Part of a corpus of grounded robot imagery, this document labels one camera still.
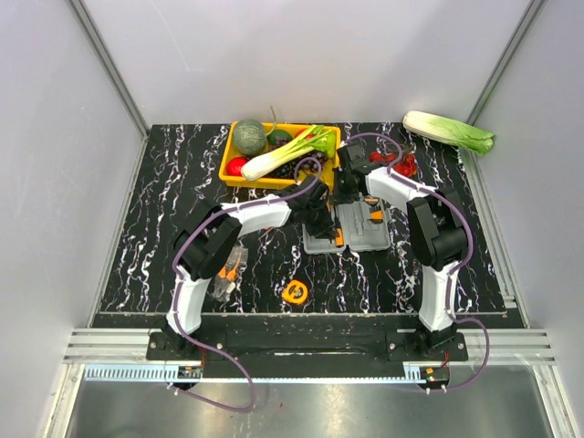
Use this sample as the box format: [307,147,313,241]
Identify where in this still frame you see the orange black screwdriver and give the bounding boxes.
[363,197,384,224]
[316,228,344,248]

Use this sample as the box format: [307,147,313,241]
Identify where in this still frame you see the grey plastic tool case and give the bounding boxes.
[302,198,391,255]

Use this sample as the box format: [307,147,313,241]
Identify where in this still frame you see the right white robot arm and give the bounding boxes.
[335,143,474,355]

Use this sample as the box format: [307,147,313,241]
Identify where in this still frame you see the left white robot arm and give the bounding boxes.
[162,176,335,351]

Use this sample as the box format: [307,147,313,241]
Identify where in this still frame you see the dark purple grape bunch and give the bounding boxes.
[266,151,329,179]

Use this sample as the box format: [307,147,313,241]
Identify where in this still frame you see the white green leek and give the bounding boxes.
[242,125,337,181]

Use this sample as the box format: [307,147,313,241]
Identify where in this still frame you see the red cherry bunch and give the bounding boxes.
[369,146,417,177]

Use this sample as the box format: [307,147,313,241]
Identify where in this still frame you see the red tomato in tray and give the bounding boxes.
[295,129,314,139]

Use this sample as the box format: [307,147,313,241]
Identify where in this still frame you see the yellow plastic tray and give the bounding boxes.
[218,121,341,191]

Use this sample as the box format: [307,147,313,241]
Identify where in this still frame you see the green fruit in tray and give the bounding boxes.
[266,130,293,148]

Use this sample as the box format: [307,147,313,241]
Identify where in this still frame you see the yellow tape measure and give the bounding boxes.
[282,279,308,305]

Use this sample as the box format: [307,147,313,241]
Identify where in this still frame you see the red apple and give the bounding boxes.
[225,157,248,177]

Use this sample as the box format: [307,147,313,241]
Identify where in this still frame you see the green cantaloupe melon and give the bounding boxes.
[233,119,267,156]

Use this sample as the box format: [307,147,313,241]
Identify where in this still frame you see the napa cabbage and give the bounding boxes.
[402,110,495,156]

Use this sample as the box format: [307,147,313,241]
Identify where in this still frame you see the orange pliers in bag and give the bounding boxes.
[212,245,248,302]

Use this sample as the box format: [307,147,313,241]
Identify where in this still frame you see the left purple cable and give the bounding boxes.
[172,157,324,412]

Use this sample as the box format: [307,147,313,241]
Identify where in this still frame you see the purple cable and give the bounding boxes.
[347,132,490,394]
[172,157,324,412]

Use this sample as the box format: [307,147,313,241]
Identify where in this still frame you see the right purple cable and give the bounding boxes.
[347,132,490,394]

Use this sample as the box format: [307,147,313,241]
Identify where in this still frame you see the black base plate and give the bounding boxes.
[146,314,469,381]

